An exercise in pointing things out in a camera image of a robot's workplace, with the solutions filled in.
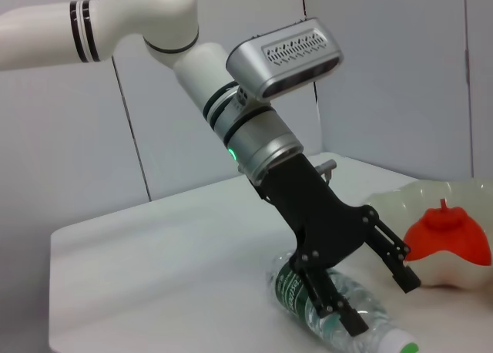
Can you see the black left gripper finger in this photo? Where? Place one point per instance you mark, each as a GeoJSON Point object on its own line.
{"type": "Point", "coordinates": [321, 291]}
{"type": "Point", "coordinates": [402, 274]}

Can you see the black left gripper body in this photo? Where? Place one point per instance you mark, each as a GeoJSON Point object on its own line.
{"type": "Point", "coordinates": [316, 222]}

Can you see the clear green-label water bottle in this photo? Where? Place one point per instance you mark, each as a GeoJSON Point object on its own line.
{"type": "Point", "coordinates": [292, 295]}

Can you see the orange toy fruit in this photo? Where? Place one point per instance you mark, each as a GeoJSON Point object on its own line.
{"type": "Point", "coordinates": [454, 237]}

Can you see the green glass fruit plate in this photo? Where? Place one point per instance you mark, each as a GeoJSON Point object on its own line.
{"type": "Point", "coordinates": [435, 268]}

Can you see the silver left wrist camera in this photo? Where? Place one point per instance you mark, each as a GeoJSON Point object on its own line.
{"type": "Point", "coordinates": [285, 68]}

